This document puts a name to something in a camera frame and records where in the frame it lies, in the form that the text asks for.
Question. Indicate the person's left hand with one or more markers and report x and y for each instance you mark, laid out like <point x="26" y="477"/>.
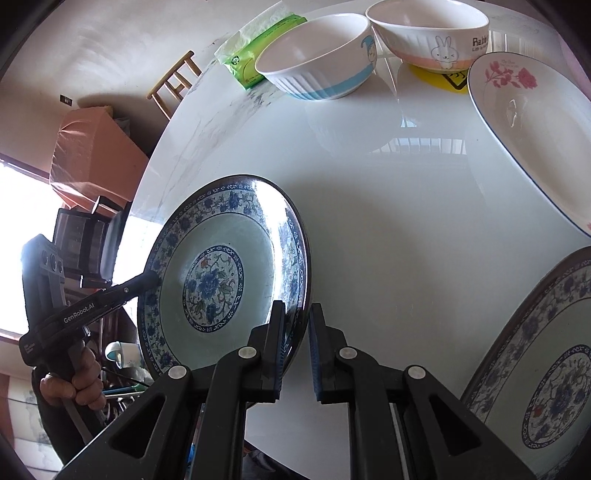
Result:
<point x="85" y="388"/>

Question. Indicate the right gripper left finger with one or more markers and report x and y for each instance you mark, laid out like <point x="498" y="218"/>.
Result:
<point x="190" y="423"/>

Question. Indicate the large blue floral plate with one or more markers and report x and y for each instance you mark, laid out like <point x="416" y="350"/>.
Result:
<point x="532" y="389"/>

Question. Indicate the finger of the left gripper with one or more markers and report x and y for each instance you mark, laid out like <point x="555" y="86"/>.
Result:
<point x="120" y="294"/>

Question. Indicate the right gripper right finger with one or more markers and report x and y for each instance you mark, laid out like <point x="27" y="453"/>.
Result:
<point x="403" y="424"/>

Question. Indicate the small blue floral plate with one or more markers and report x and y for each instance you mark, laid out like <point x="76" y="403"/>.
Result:
<point x="222" y="258"/>

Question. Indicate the yellow round warning sticker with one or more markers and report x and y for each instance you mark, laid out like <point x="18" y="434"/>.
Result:
<point x="452" y="81"/>

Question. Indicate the black mesh chair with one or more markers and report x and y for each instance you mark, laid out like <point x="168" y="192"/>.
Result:
<point x="89" y="241"/>

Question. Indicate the green tissue pack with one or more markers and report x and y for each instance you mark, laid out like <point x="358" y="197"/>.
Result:
<point x="239" y="53"/>

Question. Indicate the light wooden chair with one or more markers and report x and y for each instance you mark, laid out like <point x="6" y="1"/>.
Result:
<point x="177" y="81"/>

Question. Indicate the white bowl blue band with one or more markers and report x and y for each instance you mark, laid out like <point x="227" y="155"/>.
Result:
<point x="322" y="59"/>

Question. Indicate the pink covered cabinet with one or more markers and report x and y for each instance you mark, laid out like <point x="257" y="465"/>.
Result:
<point x="94" y="157"/>

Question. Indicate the white rabbit bowl pink band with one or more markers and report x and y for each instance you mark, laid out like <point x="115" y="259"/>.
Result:
<point x="439" y="36"/>

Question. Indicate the white plate with pink rose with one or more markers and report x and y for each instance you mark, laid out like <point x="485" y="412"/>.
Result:
<point x="542" y="120"/>

